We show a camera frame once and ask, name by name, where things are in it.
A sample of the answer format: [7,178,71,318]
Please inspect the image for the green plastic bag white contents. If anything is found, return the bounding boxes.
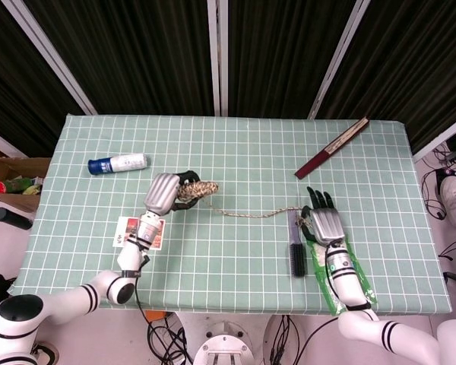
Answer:
[302,227,378,316]

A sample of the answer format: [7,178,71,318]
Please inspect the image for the black pleated curtain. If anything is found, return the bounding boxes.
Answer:
[0,0,456,159]

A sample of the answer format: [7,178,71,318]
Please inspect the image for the red landscape postcard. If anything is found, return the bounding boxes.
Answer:
[112,215,165,252]

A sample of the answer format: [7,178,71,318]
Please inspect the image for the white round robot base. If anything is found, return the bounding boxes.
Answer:
[192,322,260,365]

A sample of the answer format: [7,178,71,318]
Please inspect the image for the white frame pole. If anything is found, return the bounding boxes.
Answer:
[206,0,230,117]
[307,0,372,121]
[2,0,98,116]

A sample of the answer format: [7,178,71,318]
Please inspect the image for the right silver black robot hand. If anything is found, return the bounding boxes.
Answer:
[300,186,346,248]

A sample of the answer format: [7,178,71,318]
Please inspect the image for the purple brush with black bristles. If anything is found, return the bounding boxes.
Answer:
[287,211,309,278]

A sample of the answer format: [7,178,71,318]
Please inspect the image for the white shoe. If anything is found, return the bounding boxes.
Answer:
[439,176,456,230]

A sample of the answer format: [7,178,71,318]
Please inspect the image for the black floor cable bundle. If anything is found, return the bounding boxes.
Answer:
[268,313,341,365]
[146,313,194,365]

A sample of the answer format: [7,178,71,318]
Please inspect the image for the dark red folded fan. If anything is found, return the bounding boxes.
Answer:
[294,116,371,180]

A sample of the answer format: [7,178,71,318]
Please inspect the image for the black cylinder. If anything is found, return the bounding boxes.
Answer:
[0,207,33,231]

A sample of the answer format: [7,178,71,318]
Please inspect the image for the brown cardboard box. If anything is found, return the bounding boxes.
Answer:
[0,142,52,214]

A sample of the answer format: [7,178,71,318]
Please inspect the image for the green plush toy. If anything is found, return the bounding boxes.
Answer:
[5,176,43,196]

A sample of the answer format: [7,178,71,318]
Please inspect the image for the braided rope with knotted bundle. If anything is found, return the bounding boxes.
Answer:
[177,180,313,230]

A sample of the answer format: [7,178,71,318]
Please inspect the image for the white bottle with blue cap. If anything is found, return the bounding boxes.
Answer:
[87,151,149,177]

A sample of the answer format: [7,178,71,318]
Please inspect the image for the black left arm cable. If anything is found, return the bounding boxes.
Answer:
[133,243,157,332]

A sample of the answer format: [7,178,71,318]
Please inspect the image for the green checked tablecloth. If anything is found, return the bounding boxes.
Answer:
[7,113,453,317]

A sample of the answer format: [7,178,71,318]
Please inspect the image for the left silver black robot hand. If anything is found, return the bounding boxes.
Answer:
[142,170,203,221]

